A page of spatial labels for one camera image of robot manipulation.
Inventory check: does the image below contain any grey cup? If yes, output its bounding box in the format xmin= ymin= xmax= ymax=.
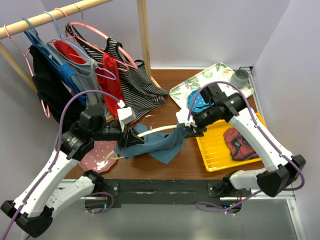
xmin=230 ymin=69 xmax=249 ymax=88

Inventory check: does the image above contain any striped tank top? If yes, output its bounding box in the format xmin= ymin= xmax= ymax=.
xmin=65 ymin=23 xmax=168 ymax=121

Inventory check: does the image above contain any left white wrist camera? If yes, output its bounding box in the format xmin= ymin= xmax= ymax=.
xmin=117 ymin=107 xmax=136 ymax=125

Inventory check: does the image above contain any red tank top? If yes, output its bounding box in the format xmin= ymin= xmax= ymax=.
xmin=53 ymin=41 xmax=125 ymax=119

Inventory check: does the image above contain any light blue hanger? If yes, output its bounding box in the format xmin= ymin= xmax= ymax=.
xmin=43 ymin=11 xmax=117 ymax=81

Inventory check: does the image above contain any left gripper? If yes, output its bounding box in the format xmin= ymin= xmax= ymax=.
xmin=91 ymin=119 xmax=145 ymax=150

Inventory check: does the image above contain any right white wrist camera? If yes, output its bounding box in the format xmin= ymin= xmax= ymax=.
xmin=175 ymin=107 xmax=197 ymax=127

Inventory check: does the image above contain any maroon tank top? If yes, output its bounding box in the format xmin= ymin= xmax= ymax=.
xmin=223 ymin=127 xmax=259 ymax=161

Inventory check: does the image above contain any pink hanger with striped top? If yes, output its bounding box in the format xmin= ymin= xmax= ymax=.
xmin=54 ymin=7 xmax=138 ymax=69

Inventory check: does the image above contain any royal blue tank top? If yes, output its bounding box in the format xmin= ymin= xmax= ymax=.
xmin=24 ymin=29 xmax=80 ymax=94

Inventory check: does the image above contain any blue dotted plate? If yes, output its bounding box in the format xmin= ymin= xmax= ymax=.
xmin=187 ymin=90 xmax=210 ymax=113

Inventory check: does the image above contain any black tank top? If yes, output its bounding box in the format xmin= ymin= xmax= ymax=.
xmin=29 ymin=45 xmax=85 ymax=133

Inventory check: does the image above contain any pink dotted plate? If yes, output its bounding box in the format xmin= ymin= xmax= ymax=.
xmin=79 ymin=141 xmax=118 ymax=173

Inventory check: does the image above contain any floral serving tray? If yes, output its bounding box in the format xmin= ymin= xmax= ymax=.
xmin=169 ymin=62 xmax=254 ymax=108

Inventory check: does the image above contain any grey tank top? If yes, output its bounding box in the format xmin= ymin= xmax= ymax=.
xmin=71 ymin=59 xmax=105 ymax=105

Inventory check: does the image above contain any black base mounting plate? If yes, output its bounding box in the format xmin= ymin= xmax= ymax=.
xmin=93 ymin=179 xmax=251 ymax=208

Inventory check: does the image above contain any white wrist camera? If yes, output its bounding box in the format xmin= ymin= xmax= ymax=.
xmin=117 ymin=107 xmax=136 ymax=125
xmin=175 ymin=107 xmax=197 ymax=127

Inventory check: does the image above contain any yellow plastic bin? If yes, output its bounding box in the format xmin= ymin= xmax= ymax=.
xmin=196 ymin=120 xmax=261 ymax=172

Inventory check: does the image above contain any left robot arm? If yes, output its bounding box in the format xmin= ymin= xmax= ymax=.
xmin=0 ymin=105 xmax=144 ymax=238

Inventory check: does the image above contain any pink hanger with black top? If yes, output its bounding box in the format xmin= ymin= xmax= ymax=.
xmin=3 ymin=24 xmax=51 ymax=119

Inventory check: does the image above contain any grey blue hanger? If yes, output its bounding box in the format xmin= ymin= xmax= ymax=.
xmin=22 ymin=17 xmax=65 ymax=71

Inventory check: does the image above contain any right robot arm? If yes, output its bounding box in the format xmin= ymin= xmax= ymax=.
xmin=176 ymin=81 xmax=306 ymax=197

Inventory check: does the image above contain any wooden clothes rack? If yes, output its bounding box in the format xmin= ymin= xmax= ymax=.
xmin=0 ymin=0 xmax=161 ymax=123

